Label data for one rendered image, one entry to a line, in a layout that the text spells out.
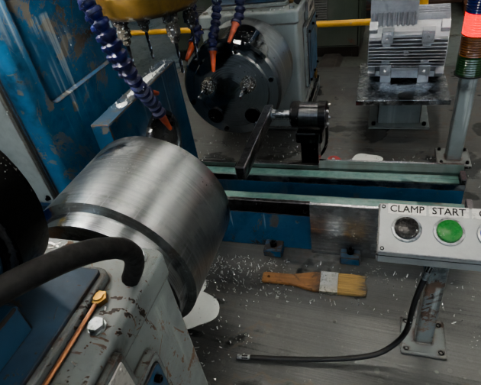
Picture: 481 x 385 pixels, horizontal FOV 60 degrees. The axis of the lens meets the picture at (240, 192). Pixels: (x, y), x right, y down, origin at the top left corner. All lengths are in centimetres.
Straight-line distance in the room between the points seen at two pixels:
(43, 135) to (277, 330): 55
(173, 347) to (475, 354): 50
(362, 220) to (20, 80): 65
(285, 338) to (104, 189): 42
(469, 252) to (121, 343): 42
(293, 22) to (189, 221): 76
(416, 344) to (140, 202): 51
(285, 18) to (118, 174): 75
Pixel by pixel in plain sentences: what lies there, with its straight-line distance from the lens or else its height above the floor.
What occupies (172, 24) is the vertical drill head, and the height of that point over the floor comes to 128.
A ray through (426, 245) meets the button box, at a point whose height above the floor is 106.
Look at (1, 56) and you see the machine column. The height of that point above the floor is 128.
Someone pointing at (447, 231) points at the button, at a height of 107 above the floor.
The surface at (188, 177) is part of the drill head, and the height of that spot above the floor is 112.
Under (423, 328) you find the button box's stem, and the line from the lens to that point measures 75.
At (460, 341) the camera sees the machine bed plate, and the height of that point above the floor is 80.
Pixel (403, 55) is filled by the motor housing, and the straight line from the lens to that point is 127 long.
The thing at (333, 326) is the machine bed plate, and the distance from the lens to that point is 79.
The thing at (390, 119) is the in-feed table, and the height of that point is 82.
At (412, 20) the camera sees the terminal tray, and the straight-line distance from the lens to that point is 127.
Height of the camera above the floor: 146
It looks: 37 degrees down
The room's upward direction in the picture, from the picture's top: 10 degrees counter-clockwise
